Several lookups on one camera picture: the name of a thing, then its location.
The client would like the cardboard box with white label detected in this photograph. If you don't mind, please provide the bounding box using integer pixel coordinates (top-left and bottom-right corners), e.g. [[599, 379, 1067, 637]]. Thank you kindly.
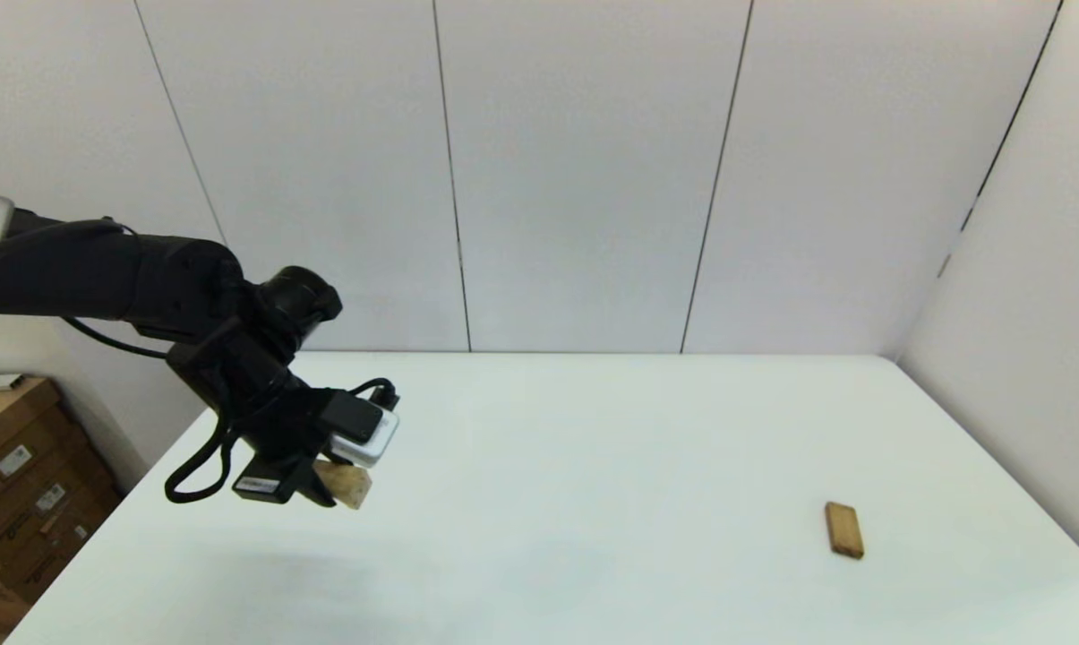
[[0, 439, 126, 579], [0, 378, 88, 492]]

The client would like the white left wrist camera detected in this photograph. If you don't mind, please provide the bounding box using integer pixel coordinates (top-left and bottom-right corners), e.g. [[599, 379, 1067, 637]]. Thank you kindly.
[[322, 391, 401, 469]]

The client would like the arched wooden building block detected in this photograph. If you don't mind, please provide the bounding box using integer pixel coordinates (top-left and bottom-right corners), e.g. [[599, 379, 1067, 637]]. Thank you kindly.
[[313, 460, 373, 511]]

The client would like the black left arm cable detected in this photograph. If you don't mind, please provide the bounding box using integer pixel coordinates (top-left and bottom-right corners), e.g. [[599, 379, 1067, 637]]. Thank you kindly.
[[0, 219, 398, 504]]

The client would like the rectangular wooden building block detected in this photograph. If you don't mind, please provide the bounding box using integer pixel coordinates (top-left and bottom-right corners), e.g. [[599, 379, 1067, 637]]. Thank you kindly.
[[825, 501, 865, 561]]

